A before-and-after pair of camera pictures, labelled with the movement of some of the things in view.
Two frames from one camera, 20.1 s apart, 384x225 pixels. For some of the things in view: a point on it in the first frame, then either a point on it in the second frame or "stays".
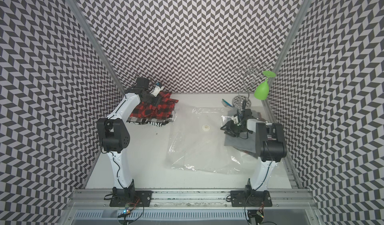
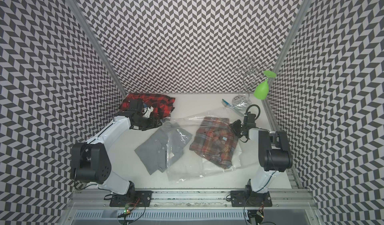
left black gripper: x=157 y=98 to x=153 y=123
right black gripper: x=230 y=128 stays
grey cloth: x=249 y=143 to x=164 y=149
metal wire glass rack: x=252 y=71 stays
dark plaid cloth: x=256 y=115 to x=215 y=139
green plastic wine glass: x=261 y=91 stays
